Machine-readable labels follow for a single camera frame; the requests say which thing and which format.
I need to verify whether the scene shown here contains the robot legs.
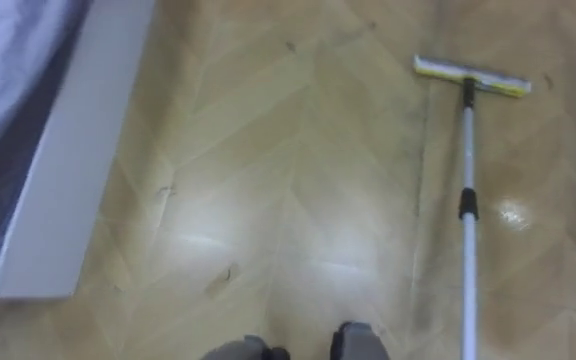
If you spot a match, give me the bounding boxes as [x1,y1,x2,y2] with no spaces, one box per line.
[200,321,390,360]

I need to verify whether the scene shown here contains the grey bed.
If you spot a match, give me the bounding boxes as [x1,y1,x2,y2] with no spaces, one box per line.
[0,0,157,309]

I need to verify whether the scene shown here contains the white mop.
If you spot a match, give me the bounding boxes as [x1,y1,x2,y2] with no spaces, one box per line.
[412,54,533,360]

